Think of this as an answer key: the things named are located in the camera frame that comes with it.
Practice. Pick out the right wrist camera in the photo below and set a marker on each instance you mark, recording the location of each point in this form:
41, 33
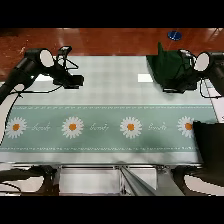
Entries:
186, 56

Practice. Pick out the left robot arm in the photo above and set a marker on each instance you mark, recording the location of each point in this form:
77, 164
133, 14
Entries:
23, 71

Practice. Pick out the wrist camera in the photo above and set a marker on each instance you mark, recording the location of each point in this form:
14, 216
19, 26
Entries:
64, 50
186, 56

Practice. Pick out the black garment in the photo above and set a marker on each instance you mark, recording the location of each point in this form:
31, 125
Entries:
210, 141

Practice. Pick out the silver frame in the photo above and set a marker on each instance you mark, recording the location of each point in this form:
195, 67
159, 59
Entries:
133, 178

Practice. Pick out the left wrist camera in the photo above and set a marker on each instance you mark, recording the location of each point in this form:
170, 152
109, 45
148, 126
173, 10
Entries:
64, 50

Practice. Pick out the blue round object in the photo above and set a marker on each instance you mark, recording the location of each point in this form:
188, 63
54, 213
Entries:
174, 35

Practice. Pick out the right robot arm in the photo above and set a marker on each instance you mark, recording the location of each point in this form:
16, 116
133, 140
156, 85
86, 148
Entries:
213, 66

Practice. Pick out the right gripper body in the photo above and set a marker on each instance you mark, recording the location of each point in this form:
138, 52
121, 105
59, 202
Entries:
178, 86

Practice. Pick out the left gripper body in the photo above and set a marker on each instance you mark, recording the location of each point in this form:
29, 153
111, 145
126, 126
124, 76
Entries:
70, 81

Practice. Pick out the dark green garment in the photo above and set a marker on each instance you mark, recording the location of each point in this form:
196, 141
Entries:
166, 65

